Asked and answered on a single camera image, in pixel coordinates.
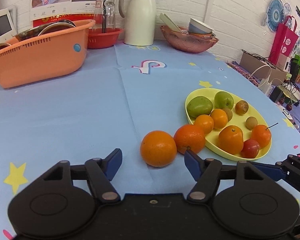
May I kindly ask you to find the red plastic basket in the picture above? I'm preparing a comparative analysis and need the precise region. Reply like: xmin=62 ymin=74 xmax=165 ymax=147
xmin=88 ymin=28 xmax=123 ymax=49

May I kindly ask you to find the orange plastic basket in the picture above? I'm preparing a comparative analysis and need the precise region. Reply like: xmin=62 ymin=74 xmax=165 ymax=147
xmin=0 ymin=20 xmax=95 ymax=88

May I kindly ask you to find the brown longan fruit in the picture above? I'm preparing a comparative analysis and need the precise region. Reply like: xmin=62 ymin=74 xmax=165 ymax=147
xmin=222 ymin=108 xmax=233 ymax=122

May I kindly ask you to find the blue white ceramic bowl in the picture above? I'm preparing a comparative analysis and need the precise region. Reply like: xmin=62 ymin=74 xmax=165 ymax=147
xmin=188 ymin=18 xmax=214 ymax=34

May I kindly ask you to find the white phone charger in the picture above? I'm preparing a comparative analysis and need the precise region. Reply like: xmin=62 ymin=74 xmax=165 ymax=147
xmin=258 ymin=79 xmax=273 ymax=96

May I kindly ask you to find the blue round paper fan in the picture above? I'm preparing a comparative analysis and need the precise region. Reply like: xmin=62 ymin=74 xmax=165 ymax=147
xmin=262 ymin=0 xmax=285 ymax=33

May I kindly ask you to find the white thermos jug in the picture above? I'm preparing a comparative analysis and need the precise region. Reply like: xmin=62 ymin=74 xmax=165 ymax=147
xmin=119 ymin=0 xmax=157 ymax=47

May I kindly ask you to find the yellow oval plate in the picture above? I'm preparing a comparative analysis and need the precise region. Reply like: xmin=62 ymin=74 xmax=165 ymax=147
xmin=185 ymin=88 xmax=272 ymax=161

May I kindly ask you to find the white appliance with screen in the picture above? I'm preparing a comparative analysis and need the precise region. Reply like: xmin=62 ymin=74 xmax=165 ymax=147
xmin=0 ymin=6 xmax=17 ymax=43

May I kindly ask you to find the large back orange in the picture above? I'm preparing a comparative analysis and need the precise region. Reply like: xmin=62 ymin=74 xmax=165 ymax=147
xmin=140 ymin=131 xmax=177 ymax=167

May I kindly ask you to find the orange with stem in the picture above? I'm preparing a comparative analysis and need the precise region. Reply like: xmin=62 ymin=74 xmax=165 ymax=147
xmin=250 ymin=125 xmax=272 ymax=148

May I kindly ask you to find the pink gift bag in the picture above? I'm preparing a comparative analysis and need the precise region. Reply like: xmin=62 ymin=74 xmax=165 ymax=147
xmin=268 ymin=16 xmax=299 ymax=65

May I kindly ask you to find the brownish plum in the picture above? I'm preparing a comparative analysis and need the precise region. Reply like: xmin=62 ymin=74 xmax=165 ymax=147
xmin=235 ymin=100 xmax=249 ymax=115

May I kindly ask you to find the cardboard box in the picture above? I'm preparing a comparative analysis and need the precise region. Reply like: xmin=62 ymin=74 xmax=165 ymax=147
xmin=239 ymin=51 xmax=287 ymax=86

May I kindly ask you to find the round orange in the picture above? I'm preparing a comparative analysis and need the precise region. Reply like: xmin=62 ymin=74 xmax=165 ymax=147
xmin=217 ymin=125 xmax=244 ymax=155

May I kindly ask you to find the clear glass pitcher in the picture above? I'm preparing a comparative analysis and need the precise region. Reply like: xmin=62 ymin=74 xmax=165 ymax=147
xmin=92 ymin=0 xmax=115 ymax=33

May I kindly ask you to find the small longan on plate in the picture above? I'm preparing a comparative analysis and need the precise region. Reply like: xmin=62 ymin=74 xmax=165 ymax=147
xmin=245 ymin=116 xmax=258 ymax=131

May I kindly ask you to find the large green mango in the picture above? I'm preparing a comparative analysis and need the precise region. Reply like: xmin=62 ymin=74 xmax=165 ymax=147
xmin=186 ymin=96 xmax=213 ymax=118

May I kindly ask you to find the pink glass bowl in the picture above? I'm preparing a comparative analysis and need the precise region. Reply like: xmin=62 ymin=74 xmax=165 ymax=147
xmin=160 ymin=25 xmax=219 ymax=54

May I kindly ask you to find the small orange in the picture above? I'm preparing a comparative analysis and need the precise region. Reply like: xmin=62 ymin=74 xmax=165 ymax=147
xmin=210 ymin=109 xmax=228 ymax=129
xmin=194 ymin=114 xmax=214 ymax=135

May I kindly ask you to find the dark orange tangerine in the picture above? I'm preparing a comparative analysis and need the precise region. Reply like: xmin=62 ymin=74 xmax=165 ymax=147
xmin=173 ymin=124 xmax=206 ymax=154

